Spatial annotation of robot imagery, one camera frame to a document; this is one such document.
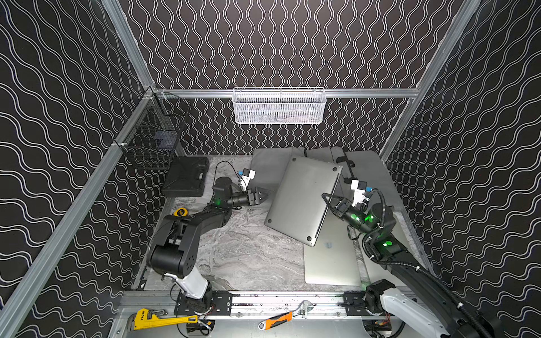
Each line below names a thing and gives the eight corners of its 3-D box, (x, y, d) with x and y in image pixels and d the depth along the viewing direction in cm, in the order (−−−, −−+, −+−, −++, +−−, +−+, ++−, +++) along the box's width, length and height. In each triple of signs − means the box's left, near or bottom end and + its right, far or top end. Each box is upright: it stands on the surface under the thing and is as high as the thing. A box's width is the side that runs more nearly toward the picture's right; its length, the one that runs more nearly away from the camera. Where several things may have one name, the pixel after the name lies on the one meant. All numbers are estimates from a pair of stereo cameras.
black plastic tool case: (163, 198, 105) (158, 191, 100) (176, 164, 120) (172, 156, 115) (202, 198, 105) (199, 191, 100) (211, 164, 120) (208, 156, 115)
